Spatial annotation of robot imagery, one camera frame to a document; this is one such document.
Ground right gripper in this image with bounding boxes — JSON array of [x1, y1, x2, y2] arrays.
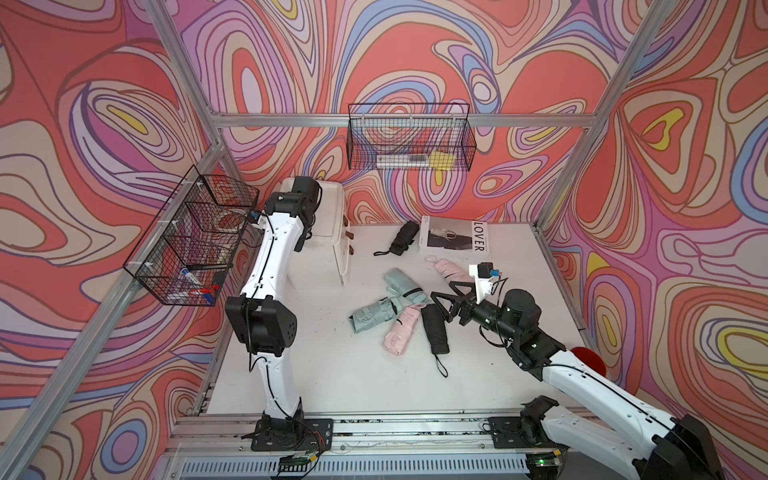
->
[[430, 281, 519, 343]]

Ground black umbrella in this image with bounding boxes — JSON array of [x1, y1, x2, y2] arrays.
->
[[373, 220, 420, 257], [421, 304, 450, 378]]

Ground pink umbrella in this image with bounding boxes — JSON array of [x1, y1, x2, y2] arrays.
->
[[383, 304, 425, 356], [425, 255, 474, 283]]

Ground white drawer cabinet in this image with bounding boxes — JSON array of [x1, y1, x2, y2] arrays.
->
[[288, 181, 350, 290]]

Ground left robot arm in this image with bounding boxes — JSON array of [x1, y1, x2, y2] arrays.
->
[[225, 176, 322, 429]]

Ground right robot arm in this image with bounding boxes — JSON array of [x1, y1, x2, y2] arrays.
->
[[431, 282, 725, 479]]

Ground mint umbrella upper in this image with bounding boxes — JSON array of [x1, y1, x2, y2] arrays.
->
[[384, 268, 431, 305]]

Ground mint umbrella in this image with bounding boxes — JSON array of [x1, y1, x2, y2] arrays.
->
[[349, 297, 403, 334], [384, 268, 431, 305]]

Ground mint umbrella lower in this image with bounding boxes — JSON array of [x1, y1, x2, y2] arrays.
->
[[349, 297, 403, 334]]

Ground LOVER book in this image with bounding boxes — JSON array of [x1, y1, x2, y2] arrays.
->
[[419, 216, 490, 258]]

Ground red metal cup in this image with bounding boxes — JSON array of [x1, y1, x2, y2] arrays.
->
[[571, 347, 607, 377]]

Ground yellow item in basket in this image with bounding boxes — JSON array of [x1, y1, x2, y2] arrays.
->
[[428, 150, 456, 171]]

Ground blue red marker in basket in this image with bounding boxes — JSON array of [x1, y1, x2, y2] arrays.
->
[[180, 268, 220, 304]]

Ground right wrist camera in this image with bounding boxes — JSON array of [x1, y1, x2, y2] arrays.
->
[[468, 261, 501, 304]]

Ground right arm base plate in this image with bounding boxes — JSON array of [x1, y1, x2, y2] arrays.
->
[[482, 416, 568, 450]]

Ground black wire basket back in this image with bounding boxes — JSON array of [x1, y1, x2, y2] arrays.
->
[[346, 100, 477, 171]]

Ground black wire basket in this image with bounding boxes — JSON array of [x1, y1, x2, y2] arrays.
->
[[346, 100, 477, 171], [123, 166, 260, 307]]

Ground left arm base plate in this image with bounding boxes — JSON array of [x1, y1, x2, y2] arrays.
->
[[243, 416, 334, 452]]

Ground black wire basket left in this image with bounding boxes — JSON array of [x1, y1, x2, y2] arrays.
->
[[123, 166, 260, 307]]

